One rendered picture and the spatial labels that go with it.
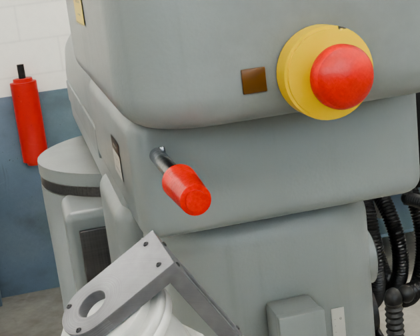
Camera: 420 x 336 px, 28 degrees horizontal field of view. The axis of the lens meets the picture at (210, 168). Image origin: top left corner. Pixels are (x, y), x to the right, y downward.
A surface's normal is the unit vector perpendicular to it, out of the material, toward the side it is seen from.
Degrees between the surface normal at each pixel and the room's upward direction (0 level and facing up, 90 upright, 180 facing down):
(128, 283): 33
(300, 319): 90
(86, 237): 90
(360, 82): 92
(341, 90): 93
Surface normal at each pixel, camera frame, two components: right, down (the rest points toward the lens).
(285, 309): -0.11, -0.96
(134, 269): -0.53, -0.69
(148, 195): -0.23, 0.26
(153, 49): -0.44, 0.27
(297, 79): 0.23, 0.21
